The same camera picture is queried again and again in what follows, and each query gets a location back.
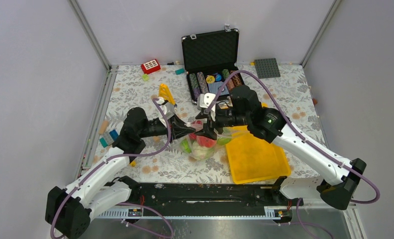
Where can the green toy lime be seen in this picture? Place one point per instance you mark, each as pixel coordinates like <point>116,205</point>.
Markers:
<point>185,146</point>
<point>221,141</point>

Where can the teal small block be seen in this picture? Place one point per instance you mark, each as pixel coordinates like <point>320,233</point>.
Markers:
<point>179,71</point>

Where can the red white toy block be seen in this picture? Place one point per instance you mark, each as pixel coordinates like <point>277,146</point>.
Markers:
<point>150,66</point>

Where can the green toy lime front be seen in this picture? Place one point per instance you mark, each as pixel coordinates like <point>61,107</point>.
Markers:
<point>185,146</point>

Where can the green toy cabbage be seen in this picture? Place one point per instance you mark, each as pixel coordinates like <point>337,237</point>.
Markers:
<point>201,152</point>

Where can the yellow blue block tower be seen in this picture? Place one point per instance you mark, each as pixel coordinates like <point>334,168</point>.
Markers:
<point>165,93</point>

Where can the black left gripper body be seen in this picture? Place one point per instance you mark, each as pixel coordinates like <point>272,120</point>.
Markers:
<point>155,128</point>

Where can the floral table mat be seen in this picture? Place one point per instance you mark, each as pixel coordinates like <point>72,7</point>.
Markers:
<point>128,90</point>

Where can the grey lego baseplate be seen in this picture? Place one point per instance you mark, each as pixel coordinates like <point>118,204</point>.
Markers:
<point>267,68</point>

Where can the red toy pepper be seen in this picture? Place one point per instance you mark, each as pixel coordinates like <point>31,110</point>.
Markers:
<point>201,140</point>

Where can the light green small block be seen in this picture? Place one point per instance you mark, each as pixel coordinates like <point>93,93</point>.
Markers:
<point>145,77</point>

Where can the wooden cylinder block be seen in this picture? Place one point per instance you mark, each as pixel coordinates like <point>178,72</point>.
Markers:
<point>103,127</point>

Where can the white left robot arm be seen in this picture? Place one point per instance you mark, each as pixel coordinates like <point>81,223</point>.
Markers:
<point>70,210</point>

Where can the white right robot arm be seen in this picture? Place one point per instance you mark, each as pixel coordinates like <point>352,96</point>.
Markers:
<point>339,176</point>

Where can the black poker chip case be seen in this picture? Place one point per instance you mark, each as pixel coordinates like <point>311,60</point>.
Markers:
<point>209,53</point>

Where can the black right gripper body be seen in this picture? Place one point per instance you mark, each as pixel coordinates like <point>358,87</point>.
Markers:
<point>228,117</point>

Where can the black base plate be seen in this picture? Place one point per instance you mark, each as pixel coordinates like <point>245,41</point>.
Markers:
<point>207,200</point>

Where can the yellow plastic tray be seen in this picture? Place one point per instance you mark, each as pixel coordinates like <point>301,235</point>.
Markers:
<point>252,159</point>

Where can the clear zip top bag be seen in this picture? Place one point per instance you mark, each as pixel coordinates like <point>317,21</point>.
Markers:
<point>232,132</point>

